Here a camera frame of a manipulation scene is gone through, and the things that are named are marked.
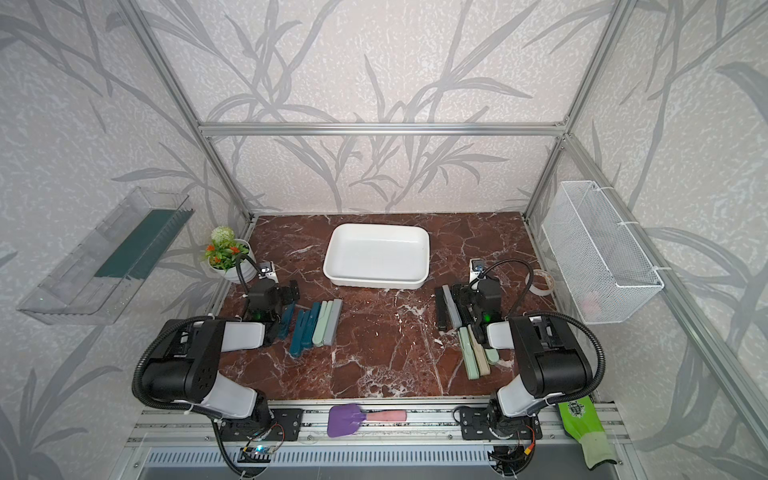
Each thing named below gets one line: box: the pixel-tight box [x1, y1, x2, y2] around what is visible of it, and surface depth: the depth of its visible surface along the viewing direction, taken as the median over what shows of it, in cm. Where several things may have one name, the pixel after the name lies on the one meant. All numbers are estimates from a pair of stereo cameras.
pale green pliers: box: [484, 348, 500, 364], surface depth 84 cm
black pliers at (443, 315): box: [435, 286, 451, 331], surface depth 93 cm
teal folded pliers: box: [301, 301, 321, 350], surface depth 90 cm
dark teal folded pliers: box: [290, 309, 313, 359], surface depth 88 cm
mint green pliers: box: [458, 326, 480, 380], surface depth 84 cm
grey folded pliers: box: [323, 298, 343, 346], surface depth 91 cm
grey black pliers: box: [442, 284, 463, 329], surface depth 93 cm
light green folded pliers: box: [312, 300, 333, 347], surface depth 91 cm
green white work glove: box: [558, 396, 617, 470], surface depth 73 cm
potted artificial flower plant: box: [205, 226, 257, 284], surface depth 93 cm
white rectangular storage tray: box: [323, 223, 431, 289], surface depth 110 cm
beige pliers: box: [467, 324, 491, 376], surface depth 84 cm
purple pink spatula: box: [327, 404, 408, 438], surface depth 75 cm
